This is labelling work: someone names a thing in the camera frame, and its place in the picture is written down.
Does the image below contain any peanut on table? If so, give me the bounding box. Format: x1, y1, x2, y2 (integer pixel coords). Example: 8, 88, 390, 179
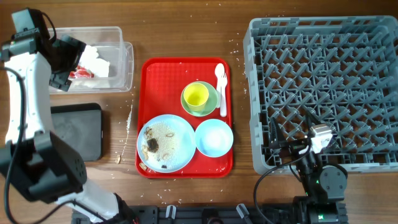
115, 155, 121, 164

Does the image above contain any red serving tray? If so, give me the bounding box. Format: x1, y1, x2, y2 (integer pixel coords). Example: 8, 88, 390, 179
135, 57, 234, 179

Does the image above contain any white paper napkin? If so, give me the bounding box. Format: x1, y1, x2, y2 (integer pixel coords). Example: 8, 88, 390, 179
78, 45, 110, 78

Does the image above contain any yellow plastic cup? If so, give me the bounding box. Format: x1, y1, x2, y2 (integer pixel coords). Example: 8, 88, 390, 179
183, 82, 210, 111

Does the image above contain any green small bowl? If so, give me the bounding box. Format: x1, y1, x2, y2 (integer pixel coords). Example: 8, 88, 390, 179
180, 82, 218, 117

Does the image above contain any black food waste tray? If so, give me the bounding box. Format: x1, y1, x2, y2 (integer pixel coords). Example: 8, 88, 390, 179
51, 103, 103, 162

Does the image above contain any light blue bowl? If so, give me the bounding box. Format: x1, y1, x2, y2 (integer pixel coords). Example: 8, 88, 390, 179
195, 119, 234, 158

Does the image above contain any grey dishwasher rack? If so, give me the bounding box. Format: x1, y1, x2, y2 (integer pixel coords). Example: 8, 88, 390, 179
243, 16, 397, 174

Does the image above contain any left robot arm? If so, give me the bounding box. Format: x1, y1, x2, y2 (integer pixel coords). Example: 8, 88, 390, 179
1, 28, 139, 223

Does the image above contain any large light blue plate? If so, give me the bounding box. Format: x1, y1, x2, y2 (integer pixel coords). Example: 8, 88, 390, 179
137, 114, 196, 173

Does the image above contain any red snack wrapper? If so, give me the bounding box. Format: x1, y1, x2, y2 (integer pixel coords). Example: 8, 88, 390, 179
69, 65, 94, 79

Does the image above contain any white plastic spoon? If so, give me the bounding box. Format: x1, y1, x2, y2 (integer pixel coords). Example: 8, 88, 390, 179
215, 63, 224, 108

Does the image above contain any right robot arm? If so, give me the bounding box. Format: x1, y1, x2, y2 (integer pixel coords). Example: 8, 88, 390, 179
269, 112, 348, 223

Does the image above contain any white plastic fork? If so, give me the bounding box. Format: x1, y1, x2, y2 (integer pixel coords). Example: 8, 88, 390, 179
220, 73, 228, 117

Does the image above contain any peanut on tray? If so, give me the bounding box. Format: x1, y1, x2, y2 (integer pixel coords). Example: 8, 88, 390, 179
139, 162, 147, 171

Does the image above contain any clear plastic waste bin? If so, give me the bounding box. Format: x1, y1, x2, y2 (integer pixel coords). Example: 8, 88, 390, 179
49, 26, 134, 94

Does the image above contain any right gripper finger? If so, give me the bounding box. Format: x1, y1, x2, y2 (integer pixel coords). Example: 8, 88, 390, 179
305, 110, 320, 134
269, 118, 287, 149

